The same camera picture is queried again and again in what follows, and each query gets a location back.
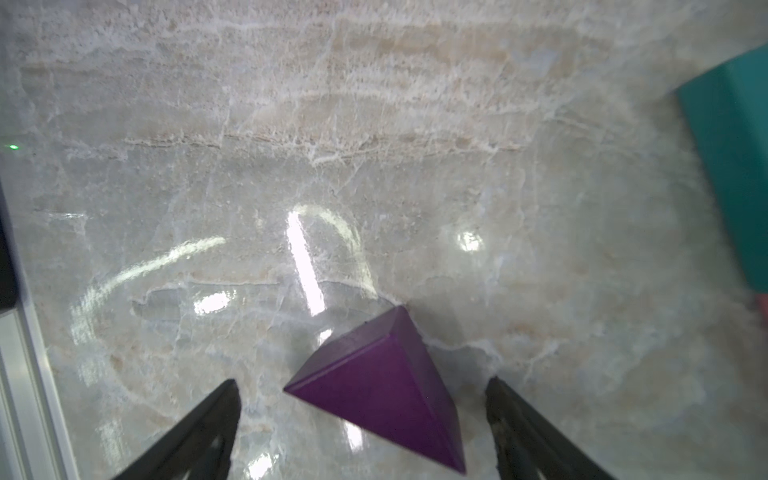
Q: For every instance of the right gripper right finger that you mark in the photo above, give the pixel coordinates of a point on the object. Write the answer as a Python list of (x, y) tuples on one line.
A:
[(527, 445)]

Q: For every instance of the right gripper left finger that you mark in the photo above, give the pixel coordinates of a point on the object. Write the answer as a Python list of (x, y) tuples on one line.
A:
[(197, 447)]

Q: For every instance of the purple triangular block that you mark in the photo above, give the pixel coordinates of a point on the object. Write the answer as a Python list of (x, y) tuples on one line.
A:
[(381, 378)]

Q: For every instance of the teal rectangular block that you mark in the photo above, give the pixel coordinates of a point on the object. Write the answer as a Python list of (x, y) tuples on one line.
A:
[(726, 111)]

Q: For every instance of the light pink rectangular block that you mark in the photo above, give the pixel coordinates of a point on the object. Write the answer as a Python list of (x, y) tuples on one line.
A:
[(762, 305)]

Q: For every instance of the aluminium front rail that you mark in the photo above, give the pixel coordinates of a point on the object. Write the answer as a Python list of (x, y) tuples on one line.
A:
[(34, 439)]

